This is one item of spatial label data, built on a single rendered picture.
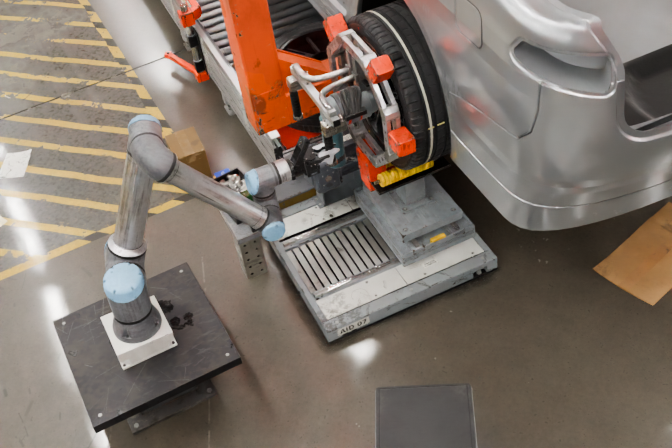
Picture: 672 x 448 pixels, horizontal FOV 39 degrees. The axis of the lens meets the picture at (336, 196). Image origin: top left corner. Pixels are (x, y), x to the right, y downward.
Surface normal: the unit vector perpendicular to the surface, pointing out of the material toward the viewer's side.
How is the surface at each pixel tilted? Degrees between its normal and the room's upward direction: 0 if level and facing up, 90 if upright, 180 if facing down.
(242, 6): 90
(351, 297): 0
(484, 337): 0
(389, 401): 0
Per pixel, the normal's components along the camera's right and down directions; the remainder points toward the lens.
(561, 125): -0.26, 0.67
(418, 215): -0.12, -0.72
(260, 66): 0.42, 0.58
